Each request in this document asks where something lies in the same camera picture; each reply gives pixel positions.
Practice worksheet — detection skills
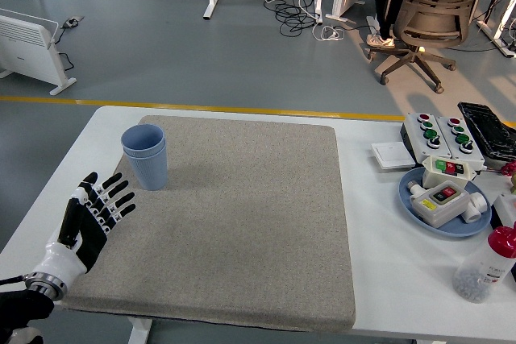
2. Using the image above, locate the grey-brown mat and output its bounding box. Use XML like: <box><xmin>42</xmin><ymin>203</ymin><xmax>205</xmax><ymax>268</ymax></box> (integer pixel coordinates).
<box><xmin>56</xmin><ymin>114</ymin><xmax>356</xmax><ymax>332</ymax></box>

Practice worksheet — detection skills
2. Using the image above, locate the red-capped clear bottle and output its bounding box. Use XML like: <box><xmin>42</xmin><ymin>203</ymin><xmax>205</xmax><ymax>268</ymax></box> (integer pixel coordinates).
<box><xmin>451</xmin><ymin>225</ymin><xmax>516</xmax><ymax>304</ymax></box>

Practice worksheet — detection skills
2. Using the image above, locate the white pipe fitting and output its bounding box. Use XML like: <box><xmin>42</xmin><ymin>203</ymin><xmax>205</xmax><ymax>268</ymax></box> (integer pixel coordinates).
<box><xmin>460</xmin><ymin>191</ymin><xmax>489</xmax><ymax>224</ymax></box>

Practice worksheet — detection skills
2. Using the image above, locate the blue ribbed plastic cup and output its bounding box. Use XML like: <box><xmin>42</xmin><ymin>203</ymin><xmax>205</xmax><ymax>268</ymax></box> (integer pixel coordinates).
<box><xmin>120</xmin><ymin>124</ymin><xmax>166</xmax><ymax>156</ymax></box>
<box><xmin>123</xmin><ymin>146</ymin><xmax>169</xmax><ymax>192</ymax></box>

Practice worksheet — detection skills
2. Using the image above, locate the beige office chair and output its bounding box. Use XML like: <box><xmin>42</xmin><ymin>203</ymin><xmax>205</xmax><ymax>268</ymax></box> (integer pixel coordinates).
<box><xmin>368</xmin><ymin>0</ymin><xmax>505</xmax><ymax>95</ymax></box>

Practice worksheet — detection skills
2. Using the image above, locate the blue plate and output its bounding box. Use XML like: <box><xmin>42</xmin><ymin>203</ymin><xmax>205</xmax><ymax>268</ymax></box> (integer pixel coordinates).
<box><xmin>398</xmin><ymin>166</ymin><xmax>493</xmax><ymax>238</ymax></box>

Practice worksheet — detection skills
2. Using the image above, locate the grey red-black switch box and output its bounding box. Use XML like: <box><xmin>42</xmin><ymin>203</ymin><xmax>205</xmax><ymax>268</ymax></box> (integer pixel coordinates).
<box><xmin>406</xmin><ymin>180</ymin><xmax>472</xmax><ymax>228</ymax></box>

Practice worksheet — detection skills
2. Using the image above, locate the white green-red switch box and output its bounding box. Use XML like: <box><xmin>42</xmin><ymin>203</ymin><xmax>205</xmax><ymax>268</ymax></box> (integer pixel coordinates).
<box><xmin>422</xmin><ymin>155</ymin><xmax>478</xmax><ymax>190</ymax></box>

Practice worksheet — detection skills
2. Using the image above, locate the wide white panel heater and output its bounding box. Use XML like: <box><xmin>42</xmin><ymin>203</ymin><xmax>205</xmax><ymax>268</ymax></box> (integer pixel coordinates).
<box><xmin>0</xmin><ymin>8</ymin><xmax>77</xmax><ymax>97</ymax></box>

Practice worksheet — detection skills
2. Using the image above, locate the white wall switch plate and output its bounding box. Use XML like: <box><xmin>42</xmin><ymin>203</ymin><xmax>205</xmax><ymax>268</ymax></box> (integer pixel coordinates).
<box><xmin>370</xmin><ymin>141</ymin><xmax>416</xmax><ymax>171</ymax></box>

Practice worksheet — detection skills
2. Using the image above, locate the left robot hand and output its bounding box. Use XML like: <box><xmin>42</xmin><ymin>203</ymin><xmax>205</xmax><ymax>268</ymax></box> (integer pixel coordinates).
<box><xmin>31</xmin><ymin>172</ymin><xmax>137</xmax><ymax>287</ymax></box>

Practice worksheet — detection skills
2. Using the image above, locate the white floor cable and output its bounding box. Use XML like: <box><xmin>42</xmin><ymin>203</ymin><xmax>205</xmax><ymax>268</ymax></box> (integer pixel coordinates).
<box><xmin>257</xmin><ymin>0</ymin><xmax>347</xmax><ymax>43</ymax></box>

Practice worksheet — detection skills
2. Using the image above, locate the white table leg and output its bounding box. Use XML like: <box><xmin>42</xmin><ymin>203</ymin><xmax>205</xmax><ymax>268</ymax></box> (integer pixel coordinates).
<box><xmin>127</xmin><ymin>317</ymin><xmax>154</xmax><ymax>344</ymax></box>

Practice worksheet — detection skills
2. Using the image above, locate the grey four-button control box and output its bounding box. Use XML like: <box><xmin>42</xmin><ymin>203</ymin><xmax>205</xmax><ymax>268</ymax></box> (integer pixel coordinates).
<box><xmin>404</xmin><ymin>112</ymin><xmax>453</xmax><ymax>164</ymax></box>
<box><xmin>436</xmin><ymin>116</ymin><xmax>486</xmax><ymax>170</ymax></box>

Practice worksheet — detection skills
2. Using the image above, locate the grey floor power strip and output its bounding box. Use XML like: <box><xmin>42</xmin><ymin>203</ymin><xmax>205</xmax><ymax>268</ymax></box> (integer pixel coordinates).
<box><xmin>60</xmin><ymin>15</ymin><xmax>85</xmax><ymax>30</ymax></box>

